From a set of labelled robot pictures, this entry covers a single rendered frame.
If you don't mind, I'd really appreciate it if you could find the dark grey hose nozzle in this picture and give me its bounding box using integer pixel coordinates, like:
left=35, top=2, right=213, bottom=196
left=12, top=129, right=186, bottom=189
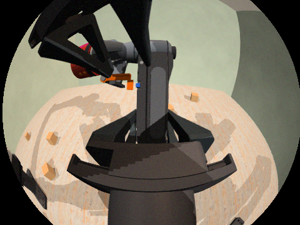
left=71, top=39, right=177, bottom=143

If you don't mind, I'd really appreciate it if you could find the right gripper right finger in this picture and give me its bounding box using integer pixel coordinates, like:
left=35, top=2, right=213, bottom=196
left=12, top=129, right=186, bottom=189
left=167, top=109, right=214, bottom=154

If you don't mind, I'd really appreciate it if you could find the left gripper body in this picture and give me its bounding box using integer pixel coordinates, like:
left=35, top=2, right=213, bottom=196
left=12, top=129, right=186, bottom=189
left=28, top=0, right=109, bottom=49

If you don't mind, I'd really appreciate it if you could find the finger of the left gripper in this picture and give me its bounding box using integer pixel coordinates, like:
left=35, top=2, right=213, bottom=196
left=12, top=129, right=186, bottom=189
left=37, top=14, right=114, bottom=78
left=108, top=0, right=153, bottom=67

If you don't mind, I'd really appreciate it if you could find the tan cube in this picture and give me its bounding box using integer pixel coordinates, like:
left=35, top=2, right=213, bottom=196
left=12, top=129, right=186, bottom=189
left=42, top=162, right=56, bottom=181
left=168, top=103, right=174, bottom=111
left=190, top=92, right=198, bottom=103
left=24, top=132, right=30, bottom=141
left=46, top=132, right=58, bottom=146

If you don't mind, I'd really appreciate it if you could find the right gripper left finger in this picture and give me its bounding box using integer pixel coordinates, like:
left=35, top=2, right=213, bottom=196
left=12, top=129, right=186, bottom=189
left=89, top=109, right=137, bottom=143

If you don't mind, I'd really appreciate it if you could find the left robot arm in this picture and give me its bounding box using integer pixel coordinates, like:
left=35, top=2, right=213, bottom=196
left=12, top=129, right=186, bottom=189
left=7, top=147, right=48, bottom=210

